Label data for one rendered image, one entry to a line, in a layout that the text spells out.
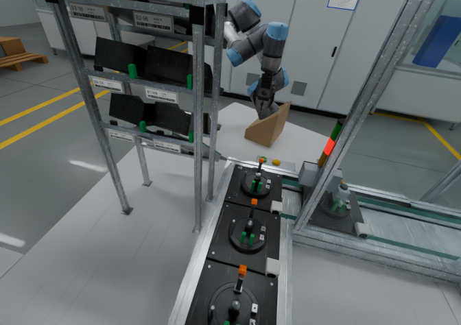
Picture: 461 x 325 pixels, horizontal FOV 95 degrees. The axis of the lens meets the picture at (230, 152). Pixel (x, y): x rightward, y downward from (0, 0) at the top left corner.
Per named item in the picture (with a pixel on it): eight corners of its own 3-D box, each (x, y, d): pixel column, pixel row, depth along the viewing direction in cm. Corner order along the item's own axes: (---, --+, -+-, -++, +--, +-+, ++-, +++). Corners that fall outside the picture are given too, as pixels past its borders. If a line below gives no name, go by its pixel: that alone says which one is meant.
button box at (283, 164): (255, 162, 120) (257, 154, 116) (292, 171, 118) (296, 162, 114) (254, 171, 115) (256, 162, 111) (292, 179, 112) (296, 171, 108)
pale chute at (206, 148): (194, 154, 107) (197, 146, 108) (218, 162, 104) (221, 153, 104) (167, 142, 80) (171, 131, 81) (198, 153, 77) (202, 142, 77)
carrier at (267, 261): (223, 203, 89) (226, 183, 82) (280, 218, 87) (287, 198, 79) (205, 260, 71) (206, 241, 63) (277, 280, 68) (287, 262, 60)
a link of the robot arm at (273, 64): (281, 59, 79) (260, 56, 80) (278, 72, 82) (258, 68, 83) (282, 55, 85) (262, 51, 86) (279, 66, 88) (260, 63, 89)
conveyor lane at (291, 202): (232, 179, 113) (234, 166, 107) (398, 218, 104) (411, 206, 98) (219, 225, 91) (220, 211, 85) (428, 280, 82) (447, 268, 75)
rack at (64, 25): (145, 179, 107) (102, -24, 58) (215, 196, 103) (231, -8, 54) (120, 213, 91) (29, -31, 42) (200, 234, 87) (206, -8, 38)
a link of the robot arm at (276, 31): (285, 22, 80) (293, 25, 73) (278, 53, 87) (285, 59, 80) (265, 20, 79) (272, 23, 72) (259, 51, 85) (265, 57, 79)
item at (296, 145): (234, 104, 192) (234, 101, 190) (335, 143, 157) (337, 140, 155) (179, 137, 144) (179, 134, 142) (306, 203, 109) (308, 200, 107)
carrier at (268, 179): (234, 166, 108) (237, 147, 101) (281, 177, 106) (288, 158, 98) (223, 203, 90) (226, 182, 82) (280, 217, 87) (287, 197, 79)
